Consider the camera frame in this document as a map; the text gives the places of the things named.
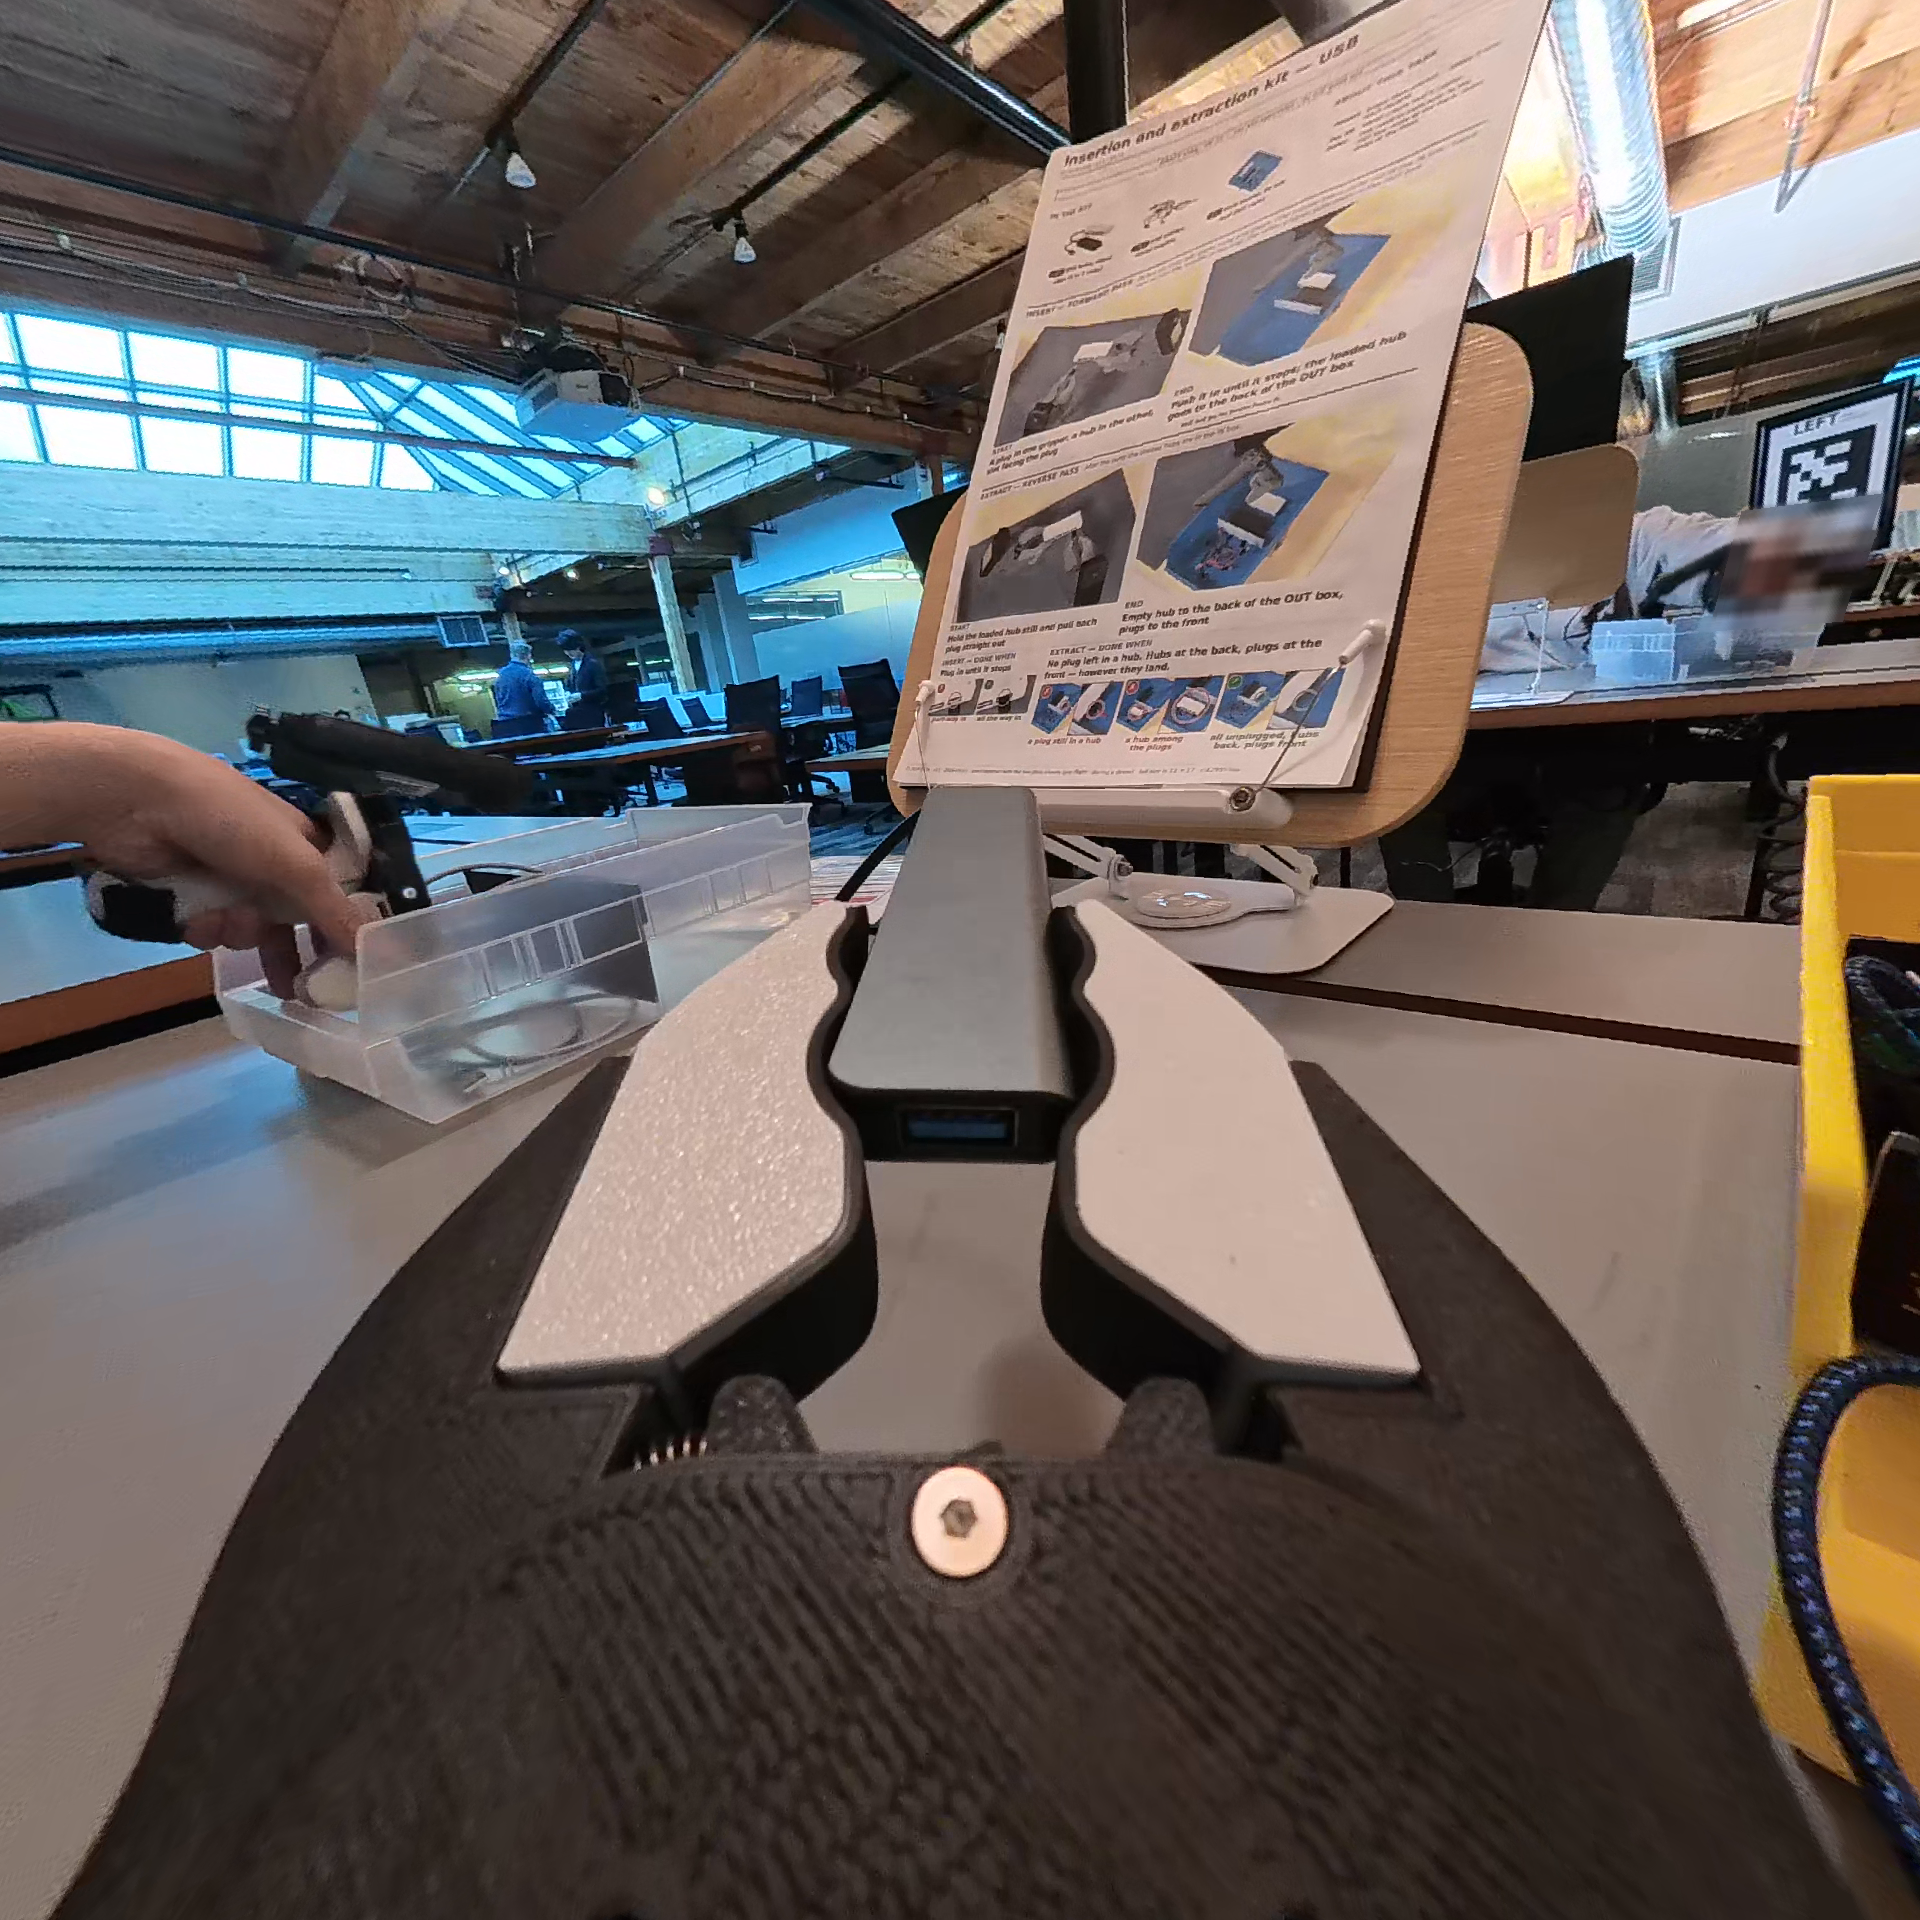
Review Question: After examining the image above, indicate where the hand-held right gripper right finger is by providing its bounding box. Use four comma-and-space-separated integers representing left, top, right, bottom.
1044, 900, 1422, 1389

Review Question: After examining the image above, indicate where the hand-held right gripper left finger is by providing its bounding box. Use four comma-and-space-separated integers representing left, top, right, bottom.
493, 901, 876, 1389

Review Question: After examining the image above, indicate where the clear plastic bin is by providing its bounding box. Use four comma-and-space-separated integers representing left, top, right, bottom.
211, 802, 818, 1127

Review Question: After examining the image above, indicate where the grey usb hub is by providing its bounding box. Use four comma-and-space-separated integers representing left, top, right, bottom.
827, 788, 1081, 1164

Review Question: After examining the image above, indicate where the person's left forearm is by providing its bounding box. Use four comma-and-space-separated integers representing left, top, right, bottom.
0, 723, 123, 860

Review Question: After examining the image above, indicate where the person's left hand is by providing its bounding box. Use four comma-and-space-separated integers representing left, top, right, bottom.
105, 729, 370, 1002

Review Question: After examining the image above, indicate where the long wooden table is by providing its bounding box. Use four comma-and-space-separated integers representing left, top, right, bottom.
452, 729, 783, 818

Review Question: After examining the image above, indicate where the group of black office chairs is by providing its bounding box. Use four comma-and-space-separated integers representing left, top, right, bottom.
598, 659, 901, 818

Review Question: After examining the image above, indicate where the white ceiling projector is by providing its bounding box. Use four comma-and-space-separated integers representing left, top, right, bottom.
513, 349, 638, 443

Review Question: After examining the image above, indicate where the skylight window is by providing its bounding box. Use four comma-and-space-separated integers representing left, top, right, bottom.
0, 305, 695, 497

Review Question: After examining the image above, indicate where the yellow plastic bin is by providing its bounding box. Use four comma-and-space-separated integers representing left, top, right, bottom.
1752, 772, 1920, 1790

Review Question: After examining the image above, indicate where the printed instruction sheet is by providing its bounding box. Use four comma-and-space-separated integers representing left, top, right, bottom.
926, 0, 1554, 791

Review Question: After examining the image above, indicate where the wooden document stand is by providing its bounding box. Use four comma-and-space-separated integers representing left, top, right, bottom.
1500, 443, 1637, 609

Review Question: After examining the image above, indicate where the black ceiling pipe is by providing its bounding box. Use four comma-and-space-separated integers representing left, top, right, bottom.
794, 0, 1069, 152

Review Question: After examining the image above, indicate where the black monitor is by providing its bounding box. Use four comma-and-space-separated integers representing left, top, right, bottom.
1459, 256, 1637, 468

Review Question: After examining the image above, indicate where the black white printed tag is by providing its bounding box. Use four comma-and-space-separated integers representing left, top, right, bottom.
1744, 383, 1917, 551

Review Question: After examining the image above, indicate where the silver ventilation duct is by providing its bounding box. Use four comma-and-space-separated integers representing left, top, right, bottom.
1546, 0, 1673, 301

